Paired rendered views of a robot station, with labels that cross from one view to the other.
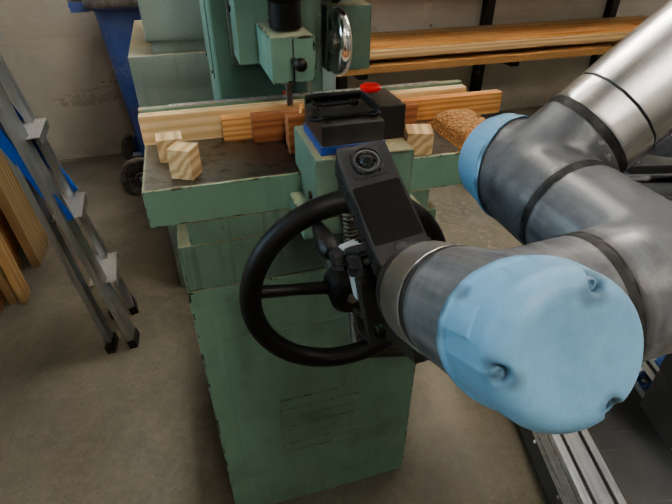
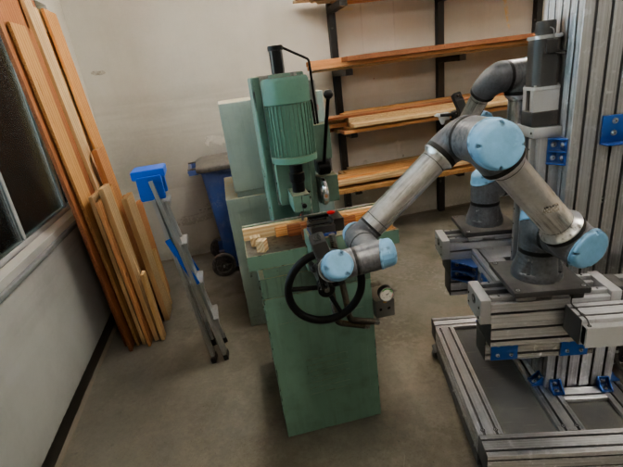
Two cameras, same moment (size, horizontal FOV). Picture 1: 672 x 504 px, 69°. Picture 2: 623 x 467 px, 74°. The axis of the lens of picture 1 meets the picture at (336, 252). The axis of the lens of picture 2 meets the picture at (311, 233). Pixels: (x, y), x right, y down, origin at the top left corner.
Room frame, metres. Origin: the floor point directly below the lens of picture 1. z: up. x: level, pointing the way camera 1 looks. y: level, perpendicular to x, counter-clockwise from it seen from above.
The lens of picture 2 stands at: (-0.77, -0.16, 1.51)
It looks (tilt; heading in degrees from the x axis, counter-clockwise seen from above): 21 degrees down; 8
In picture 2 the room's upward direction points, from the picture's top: 7 degrees counter-clockwise
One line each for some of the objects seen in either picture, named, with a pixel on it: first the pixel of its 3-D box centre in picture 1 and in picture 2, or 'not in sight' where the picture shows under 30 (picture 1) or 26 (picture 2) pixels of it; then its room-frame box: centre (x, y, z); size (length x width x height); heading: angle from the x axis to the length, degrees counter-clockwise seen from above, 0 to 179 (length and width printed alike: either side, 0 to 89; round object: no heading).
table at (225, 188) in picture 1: (334, 169); (322, 245); (0.75, 0.00, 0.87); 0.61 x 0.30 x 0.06; 106
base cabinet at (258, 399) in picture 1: (291, 316); (313, 326); (0.95, 0.12, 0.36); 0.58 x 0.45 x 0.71; 16
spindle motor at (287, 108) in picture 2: not in sight; (289, 120); (0.84, 0.08, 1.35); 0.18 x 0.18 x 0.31
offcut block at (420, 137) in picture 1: (418, 139); not in sight; (0.76, -0.13, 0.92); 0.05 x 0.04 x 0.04; 178
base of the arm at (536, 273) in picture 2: not in sight; (537, 259); (0.50, -0.71, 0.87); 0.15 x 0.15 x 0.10
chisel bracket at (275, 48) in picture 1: (286, 55); (299, 200); (0.86, 0.08, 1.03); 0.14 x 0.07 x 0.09; 16
